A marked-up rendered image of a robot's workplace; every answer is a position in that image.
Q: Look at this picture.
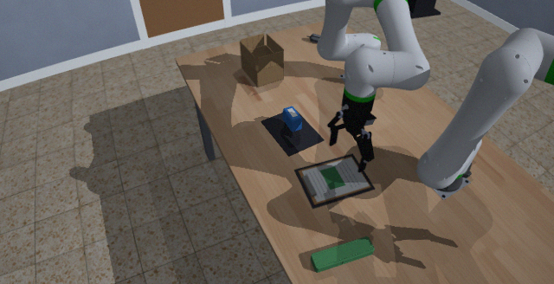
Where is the dark grey mat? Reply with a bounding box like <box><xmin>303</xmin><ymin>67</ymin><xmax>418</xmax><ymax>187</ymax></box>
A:
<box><xmin>261</xmin><ymin>113</ymin><xmax>324</xmax><ymax>156</ymax></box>

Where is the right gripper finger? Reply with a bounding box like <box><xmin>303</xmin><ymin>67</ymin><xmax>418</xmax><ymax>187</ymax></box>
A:
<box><xmin>350</xmin><ymin>128</ymin><xmax>374</xmax><ymax>172</ymax></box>
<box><xmin>327</xmin><ymin>110</ymin><xmax>348</xmax><ymax>146</ymax></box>

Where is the green pencil case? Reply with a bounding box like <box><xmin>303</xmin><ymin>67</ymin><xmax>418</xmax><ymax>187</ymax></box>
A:
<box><xmin>311</xmin><ymin>236</ymin><xmax>375</xmax><ymax>273</ymax></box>

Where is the brown cardboard box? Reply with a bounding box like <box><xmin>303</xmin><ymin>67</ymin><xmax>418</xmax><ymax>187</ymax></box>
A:
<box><xmin>240</xmin><ymin>33</ymin><xmax>284</xmax><ymax>87</ymax></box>

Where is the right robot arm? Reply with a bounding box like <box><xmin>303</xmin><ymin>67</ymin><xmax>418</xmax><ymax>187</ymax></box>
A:
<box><xmin>317</xmin><ymin>0</ymin><xmax>430</xmax><ymax>126</ymax></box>

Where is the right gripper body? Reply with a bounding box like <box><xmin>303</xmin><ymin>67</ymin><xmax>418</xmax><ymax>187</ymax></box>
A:
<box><xmin>343</xmin><ymin>110</ymin><xmax>368</xmax><ymax>135</ymax></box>

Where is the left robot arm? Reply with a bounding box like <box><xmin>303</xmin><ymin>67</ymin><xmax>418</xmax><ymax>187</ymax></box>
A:
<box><xmin>417</xmin><ymin>28</ymin><xmax>554</xmax><ymax>192</ymax></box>

